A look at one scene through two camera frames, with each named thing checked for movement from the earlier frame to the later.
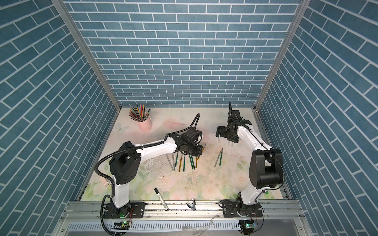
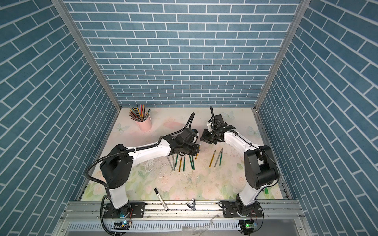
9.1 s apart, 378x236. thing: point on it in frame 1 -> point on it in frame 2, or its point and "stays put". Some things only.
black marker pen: (165, 207) stays put
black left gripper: (200, 148) stays put
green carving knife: (221, 158) stays put
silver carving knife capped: (217, 159) stays put
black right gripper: (223, 133) -> (205, 138)
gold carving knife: (197, 158) -> (212, 159)
